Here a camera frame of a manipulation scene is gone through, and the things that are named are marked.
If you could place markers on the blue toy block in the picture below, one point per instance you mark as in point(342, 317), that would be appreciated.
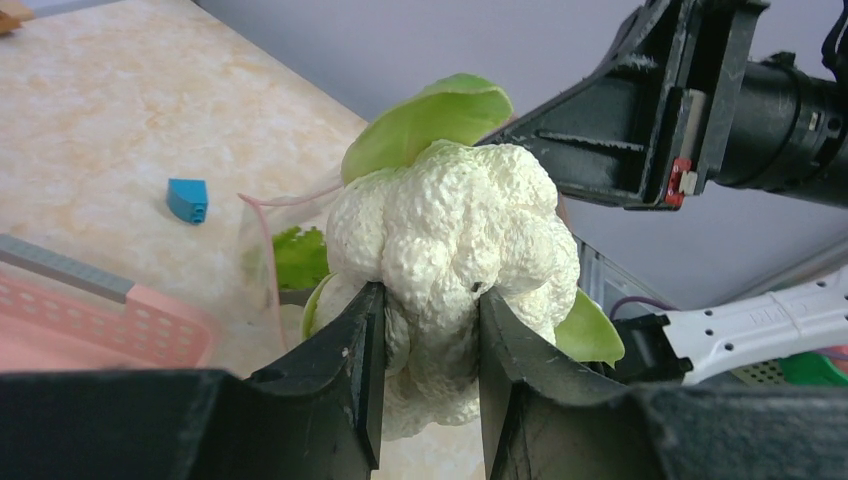
point(187, 199)

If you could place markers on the white cauliflower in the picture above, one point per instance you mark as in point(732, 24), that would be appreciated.
point(440, 219)

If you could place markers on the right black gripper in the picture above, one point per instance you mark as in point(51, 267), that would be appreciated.
point(681, 71)

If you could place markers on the clear pink zip bag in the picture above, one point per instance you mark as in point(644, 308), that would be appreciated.
point(261, 220)

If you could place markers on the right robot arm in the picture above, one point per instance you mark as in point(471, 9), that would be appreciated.
point(692, 346)

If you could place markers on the green celery stalk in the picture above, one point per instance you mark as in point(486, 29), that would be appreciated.
point(300, 257)

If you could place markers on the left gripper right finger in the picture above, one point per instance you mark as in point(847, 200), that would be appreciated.
point(544, 416)

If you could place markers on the pink plastic basket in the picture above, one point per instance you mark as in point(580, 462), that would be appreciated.
point(58, 313)

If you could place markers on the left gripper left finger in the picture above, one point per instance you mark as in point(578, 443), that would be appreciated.
point(321, 412)

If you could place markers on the green bell pepper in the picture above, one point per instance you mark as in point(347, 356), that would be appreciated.
point(814, 369)

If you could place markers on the brown wooden piece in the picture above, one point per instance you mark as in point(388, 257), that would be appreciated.
point(13, 14)

